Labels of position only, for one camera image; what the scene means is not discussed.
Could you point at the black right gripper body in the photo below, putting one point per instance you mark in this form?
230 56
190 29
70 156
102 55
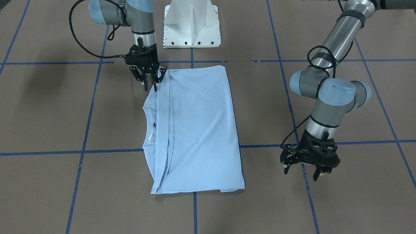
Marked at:
144 69

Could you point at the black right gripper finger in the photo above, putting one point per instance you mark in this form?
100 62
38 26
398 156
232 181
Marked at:
158 76
139 77

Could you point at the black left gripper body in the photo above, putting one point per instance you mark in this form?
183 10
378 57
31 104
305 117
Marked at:
290 156

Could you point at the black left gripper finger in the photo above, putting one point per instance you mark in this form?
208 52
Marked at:
321 170
289 156

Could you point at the light blue t-shirt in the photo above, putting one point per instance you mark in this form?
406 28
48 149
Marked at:
192 142

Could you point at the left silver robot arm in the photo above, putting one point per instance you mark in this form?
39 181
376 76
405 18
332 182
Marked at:
334 97

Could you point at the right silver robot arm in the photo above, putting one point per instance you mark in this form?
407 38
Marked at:
138 15

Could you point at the white pedestal column with base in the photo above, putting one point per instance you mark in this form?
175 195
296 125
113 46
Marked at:
191 23

